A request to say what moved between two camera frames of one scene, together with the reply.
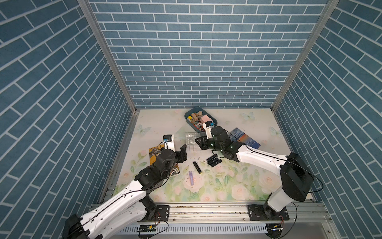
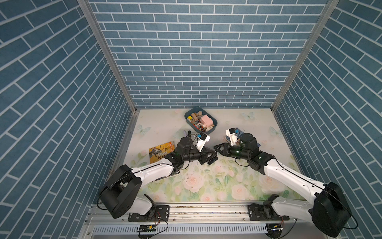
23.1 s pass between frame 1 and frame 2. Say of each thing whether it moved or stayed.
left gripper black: moved
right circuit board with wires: stayed
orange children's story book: stayed
